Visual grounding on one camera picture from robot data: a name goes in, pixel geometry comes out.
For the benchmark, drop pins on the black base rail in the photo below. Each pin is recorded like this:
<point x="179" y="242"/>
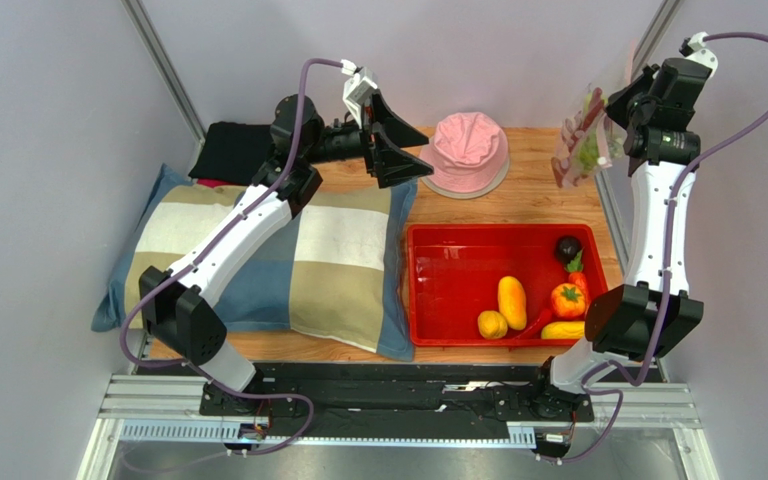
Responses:
<point x="354" y="404"/>

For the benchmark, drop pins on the toy carrot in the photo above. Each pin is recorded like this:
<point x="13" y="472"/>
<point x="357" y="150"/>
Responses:
<point x="576" y="275"/>

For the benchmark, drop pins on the clear zip top bag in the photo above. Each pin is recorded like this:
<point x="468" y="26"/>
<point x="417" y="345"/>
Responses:
<point x="614" y="76"/>

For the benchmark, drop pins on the plaid patchwork pillow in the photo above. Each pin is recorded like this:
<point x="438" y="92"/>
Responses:
<point x="333" y="272"/>

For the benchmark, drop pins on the orange toy mango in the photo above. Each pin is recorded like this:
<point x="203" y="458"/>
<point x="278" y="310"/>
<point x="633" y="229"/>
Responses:
<point x="512" y="302"/>

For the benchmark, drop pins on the orange toy tomato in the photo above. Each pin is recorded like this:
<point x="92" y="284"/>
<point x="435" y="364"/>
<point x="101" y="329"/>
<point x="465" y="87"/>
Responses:
<point x="568" y="301"/>

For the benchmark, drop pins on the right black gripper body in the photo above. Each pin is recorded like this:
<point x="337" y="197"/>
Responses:
<point x="628" y="98"/>

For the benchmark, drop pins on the yellow toy banana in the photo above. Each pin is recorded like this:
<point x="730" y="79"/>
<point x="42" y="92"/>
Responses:
<point x="563" y="330"/>

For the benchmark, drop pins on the green toy grapes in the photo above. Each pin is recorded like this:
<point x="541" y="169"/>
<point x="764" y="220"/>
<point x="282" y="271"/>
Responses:
<point x="598" y="150"/>

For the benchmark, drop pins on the black folded cloth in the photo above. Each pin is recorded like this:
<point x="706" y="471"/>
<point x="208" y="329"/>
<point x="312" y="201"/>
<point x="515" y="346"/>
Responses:
<point x="232" y="153"/>

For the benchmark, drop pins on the yellow toy lemon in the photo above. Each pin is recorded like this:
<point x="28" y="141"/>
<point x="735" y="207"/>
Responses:
<point x="492" y="325"/>

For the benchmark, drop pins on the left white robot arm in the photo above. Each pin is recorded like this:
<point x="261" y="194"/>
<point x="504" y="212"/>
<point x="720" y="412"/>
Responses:
<point x="177" y="303"/>

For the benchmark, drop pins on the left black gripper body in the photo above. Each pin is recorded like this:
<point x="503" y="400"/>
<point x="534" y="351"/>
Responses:
<point x="369" y="130"/>

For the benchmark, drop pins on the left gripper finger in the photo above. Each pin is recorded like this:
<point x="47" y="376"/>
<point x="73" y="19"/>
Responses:
<point x="399" y="131"/>
<point x="393" y="166"/>

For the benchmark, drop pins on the red plastic tray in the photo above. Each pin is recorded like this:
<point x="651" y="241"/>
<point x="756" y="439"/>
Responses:
<point x="454" y="269"/>

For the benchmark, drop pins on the pink bucket hat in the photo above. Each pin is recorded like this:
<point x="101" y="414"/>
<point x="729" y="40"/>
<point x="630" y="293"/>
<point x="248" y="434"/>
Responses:
<point x="469" y="153"/>

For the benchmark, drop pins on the red toy chili pepper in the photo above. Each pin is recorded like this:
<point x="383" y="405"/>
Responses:
<point x="534" y="327"/>

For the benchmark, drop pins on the dark purple toy fruit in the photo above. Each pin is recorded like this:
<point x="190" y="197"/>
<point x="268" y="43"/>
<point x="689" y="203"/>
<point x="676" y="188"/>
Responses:
<point x="567" y="248"/>

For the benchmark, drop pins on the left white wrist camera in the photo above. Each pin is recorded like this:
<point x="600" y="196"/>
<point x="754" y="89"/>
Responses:
<point x="358" y="88"/>

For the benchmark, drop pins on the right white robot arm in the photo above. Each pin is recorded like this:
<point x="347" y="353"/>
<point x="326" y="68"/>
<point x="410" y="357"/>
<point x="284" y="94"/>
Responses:
<point x="652" y="311"/>

